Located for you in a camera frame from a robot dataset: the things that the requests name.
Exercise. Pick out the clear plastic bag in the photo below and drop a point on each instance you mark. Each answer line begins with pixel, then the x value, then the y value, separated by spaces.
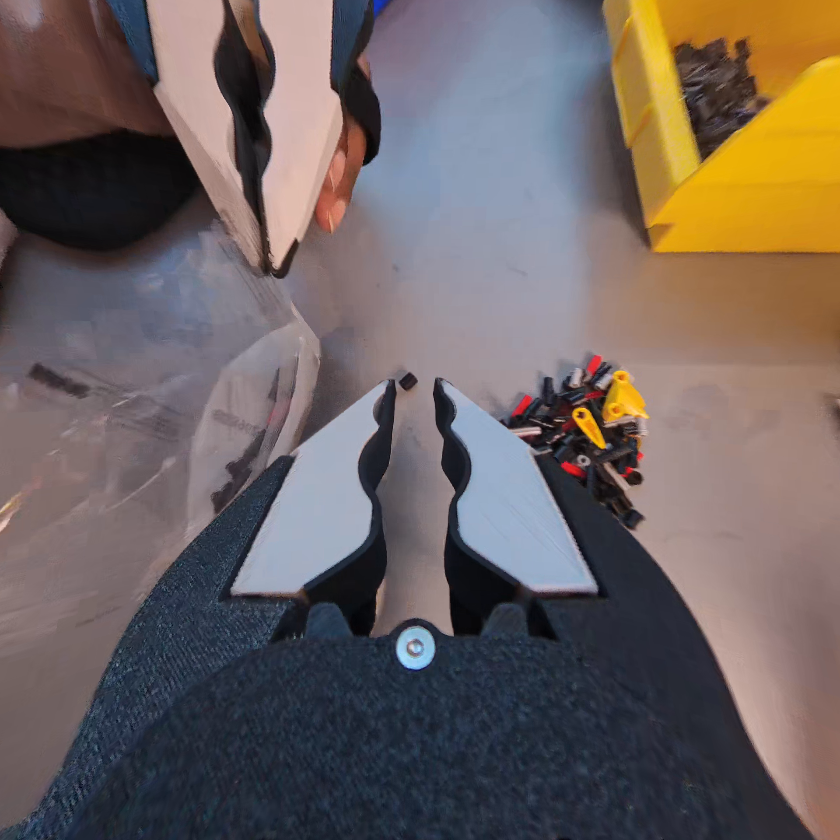
pixel 118 420

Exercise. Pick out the pile of mixed small plastic parts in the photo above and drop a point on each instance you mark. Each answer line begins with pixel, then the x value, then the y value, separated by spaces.
pixel 584 433

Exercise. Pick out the heap of black connector pegs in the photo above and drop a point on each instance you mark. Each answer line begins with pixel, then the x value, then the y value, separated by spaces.
pixel 719 92

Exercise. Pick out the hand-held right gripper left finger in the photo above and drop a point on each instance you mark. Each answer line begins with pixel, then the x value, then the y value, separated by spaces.
pixel 315 525

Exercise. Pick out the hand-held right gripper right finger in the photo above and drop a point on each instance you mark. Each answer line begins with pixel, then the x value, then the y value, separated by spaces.
pixel 519 525

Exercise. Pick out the person's left hand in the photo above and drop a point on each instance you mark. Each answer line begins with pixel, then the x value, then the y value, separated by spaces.
pixel 344 171

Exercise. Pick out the person's left forearm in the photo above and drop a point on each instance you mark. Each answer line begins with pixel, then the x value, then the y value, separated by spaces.
pixel 79 66

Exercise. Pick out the yellow storage bin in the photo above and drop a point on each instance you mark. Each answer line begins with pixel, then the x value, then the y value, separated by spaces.
pixel 735 197

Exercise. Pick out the grey desk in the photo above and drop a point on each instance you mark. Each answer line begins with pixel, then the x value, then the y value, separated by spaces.
pixel 499 236

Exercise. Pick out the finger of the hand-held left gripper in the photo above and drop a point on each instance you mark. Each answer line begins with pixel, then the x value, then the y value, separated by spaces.
pixel 190 92
pixel 302 118

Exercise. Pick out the small black plastic peg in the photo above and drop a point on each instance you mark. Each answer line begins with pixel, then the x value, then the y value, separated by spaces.
pixel 408 381

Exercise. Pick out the black armrest pad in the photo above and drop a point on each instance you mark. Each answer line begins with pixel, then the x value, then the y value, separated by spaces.
pixel 92 190

